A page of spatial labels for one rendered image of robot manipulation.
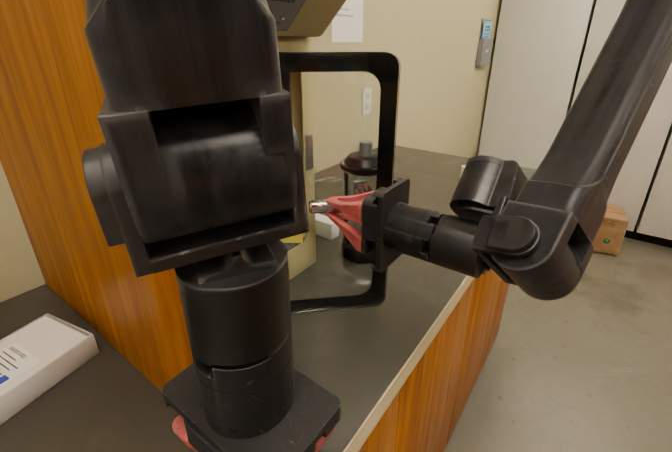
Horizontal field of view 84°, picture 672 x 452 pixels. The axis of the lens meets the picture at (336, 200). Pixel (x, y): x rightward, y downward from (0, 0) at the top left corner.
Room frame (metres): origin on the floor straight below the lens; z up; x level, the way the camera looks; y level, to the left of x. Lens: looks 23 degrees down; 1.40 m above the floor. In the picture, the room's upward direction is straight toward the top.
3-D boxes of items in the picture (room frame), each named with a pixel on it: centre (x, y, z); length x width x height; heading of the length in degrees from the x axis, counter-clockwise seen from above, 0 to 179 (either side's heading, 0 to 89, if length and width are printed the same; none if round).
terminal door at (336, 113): (0.49, 0.07, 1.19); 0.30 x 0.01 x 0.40; 98
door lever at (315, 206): (0.47, -0.01, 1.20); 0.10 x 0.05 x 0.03; 98
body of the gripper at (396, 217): (0.38, -0.09, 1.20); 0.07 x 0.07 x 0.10; 53
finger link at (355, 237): (0.42, -0.03, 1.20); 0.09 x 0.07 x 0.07; 53
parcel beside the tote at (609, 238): (2.50, -1.90, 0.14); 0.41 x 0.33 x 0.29; 60
